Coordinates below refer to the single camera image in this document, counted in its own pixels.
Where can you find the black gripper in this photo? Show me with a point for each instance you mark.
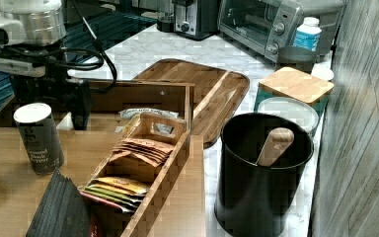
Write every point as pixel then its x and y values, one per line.
pixel 56 85

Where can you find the butter stick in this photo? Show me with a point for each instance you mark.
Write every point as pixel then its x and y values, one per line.
pixel 66 123

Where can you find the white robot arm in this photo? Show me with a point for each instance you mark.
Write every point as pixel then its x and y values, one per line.
pixel 33 54

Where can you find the black pepper canister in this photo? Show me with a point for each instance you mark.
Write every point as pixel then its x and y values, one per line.
pixel 38 131

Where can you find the brown tea packets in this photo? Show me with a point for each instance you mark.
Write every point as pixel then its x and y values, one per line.
pixel 150 151

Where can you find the yellow green tea packets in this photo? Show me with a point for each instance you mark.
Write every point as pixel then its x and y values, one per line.
pixel 118 192

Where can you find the small wooden tea organizer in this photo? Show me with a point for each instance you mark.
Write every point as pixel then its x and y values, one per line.
pixel 161 179

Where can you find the large wooden tray box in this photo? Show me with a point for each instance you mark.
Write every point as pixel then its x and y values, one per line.
pixel 21 189

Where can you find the black utensil crock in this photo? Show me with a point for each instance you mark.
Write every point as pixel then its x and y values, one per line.
pixel 251 200

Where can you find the silver toaster oven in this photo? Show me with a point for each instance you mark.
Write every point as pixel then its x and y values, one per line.
pixel 265 26

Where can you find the teal canister bamboo lid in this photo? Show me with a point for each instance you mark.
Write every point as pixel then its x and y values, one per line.
pixel 295 84

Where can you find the dark grey cup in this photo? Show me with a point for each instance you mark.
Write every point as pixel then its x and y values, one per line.
pixel 299 58

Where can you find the white supplement bottle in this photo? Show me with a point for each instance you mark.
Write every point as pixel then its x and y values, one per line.
pixel 308 34

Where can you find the white small bowl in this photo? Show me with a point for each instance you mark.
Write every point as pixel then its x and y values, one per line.
pixel 323 72

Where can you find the wooden utensil handle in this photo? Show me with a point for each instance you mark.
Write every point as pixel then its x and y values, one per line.
pixel 276 143

